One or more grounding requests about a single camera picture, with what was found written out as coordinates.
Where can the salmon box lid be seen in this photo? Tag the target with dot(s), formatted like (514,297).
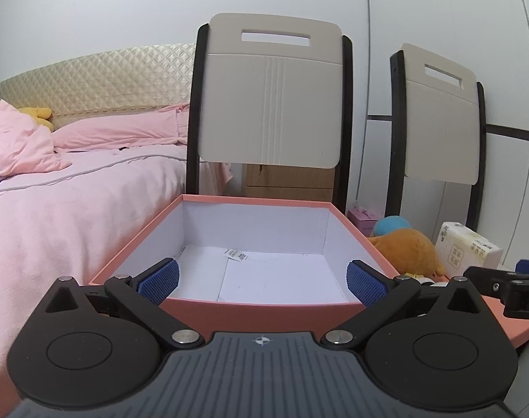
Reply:
(517,328)

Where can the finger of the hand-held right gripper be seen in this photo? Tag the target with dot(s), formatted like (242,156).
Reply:
(486,279)

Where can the beige chair with black frame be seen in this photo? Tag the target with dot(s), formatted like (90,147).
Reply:
(269,104)
(445,130)

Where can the small white paper tag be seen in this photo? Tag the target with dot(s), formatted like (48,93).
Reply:
(236,254)

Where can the wooden nightstand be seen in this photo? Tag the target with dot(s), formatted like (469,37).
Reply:
(286,180)

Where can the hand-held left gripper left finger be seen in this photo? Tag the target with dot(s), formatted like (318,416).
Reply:
(160,283)

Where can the blue plush toy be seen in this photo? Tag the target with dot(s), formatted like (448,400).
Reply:
(390,225)

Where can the beige quilted headboard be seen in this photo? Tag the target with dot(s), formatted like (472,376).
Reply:
(108,78)

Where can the orange plush toy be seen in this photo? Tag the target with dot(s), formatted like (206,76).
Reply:
(406,252)

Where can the white tissue pack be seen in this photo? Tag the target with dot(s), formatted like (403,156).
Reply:
(464,248)

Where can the pink pillow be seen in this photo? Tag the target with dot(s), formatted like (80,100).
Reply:
(125,130)

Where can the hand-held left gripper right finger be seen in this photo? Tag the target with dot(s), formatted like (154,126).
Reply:
(365,285)

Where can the pink duvet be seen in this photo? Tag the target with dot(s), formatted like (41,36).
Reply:
(16,139)

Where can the salmon storage box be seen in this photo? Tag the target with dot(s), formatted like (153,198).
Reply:
(264,313)

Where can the yellow plush toy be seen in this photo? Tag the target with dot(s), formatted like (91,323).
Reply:
(37,115)

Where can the small pink box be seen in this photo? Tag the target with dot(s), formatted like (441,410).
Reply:
(363,221)

